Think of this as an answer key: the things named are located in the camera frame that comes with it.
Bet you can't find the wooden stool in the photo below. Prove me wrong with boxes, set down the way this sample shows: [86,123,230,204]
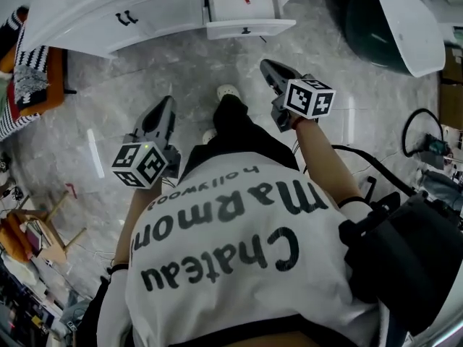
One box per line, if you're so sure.
[7,189,88,265]

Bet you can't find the white vanity drawer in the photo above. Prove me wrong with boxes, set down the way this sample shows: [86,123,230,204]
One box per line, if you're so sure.
[201,0,297,41]

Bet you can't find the white printed t-shirt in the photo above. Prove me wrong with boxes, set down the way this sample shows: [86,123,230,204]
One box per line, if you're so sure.
[97,153,391,347]

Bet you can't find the black white striped blanket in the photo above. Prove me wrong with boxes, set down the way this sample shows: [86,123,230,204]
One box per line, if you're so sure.
[0,7,51,140]

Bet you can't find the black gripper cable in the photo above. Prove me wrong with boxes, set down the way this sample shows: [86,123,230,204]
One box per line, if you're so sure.
[331,143,420,197]

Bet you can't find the black shoulder pack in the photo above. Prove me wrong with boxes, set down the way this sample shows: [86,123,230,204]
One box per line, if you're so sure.
[338,192,462,335]

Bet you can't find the teal power tool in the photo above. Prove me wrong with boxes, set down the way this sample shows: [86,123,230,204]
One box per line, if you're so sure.
[421,132,451,162]

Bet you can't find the cardboard box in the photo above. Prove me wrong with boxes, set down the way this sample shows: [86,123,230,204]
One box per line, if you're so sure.
[438,83,463,132]
[440,45,463,83]

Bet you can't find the person's right forearm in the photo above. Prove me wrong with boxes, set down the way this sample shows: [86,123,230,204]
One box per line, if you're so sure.
[293,116,366,209]

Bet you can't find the orange chair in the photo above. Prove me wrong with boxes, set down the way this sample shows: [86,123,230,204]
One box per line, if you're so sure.
[0,7,69,142]

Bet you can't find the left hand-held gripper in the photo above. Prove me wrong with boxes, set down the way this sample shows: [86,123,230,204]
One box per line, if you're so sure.
[111,95,182,189]

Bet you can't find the white cabinet door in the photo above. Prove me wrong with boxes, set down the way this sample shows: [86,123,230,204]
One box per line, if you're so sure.
[43,11,127,60]
[122,0,206,48]

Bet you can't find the dark green white bathtub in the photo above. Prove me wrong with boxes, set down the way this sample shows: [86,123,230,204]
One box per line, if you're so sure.
[343,0,446,78]

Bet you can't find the grey knitted fringed throw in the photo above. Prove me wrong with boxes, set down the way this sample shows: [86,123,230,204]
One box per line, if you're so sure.
[13,64,51,112]

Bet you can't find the black looped hose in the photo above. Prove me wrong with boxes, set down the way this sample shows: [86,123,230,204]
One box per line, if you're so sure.
[402,107,444,158]

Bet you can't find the person's left forearm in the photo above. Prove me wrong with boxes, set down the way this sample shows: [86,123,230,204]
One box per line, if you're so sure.
[112,184,162,267]

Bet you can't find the orange fabric bag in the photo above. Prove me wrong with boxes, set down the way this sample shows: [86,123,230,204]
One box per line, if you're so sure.
[0,211,32,263]

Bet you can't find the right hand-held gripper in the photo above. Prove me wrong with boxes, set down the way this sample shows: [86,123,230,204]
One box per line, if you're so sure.
[260,59,337,133]

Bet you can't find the black trousers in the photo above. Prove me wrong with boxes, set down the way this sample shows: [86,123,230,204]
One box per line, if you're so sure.
[177,94,301,186]

